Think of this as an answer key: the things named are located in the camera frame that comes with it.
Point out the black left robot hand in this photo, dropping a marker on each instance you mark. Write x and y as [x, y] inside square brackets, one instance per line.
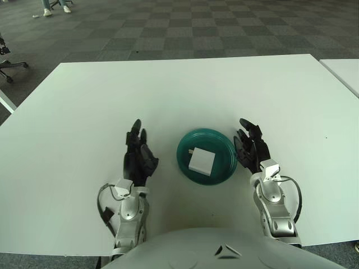
[137, 162]

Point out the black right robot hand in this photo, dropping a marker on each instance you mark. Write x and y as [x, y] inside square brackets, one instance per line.
[256, 151]

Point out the white charger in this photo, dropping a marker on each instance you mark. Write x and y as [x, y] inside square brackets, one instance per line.
[202, 162]

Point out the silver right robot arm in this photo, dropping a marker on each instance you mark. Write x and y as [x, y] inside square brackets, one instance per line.
[272, 196]

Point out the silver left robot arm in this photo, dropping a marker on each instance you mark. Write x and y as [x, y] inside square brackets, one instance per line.
[130, 213]

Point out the green plate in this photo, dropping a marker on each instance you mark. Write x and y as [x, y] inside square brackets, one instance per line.
[223, 145]

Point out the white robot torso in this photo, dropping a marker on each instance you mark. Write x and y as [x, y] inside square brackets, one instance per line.
[182, 249]

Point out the white sneaker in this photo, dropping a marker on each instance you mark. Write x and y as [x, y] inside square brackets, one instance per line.
[67, 9]
[48, 12]

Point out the person leg in jeans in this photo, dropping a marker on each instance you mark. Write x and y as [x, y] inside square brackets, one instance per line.
[46, 4]
[63, 2]

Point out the black chair base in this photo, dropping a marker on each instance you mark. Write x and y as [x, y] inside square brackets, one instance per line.
[56, 2]

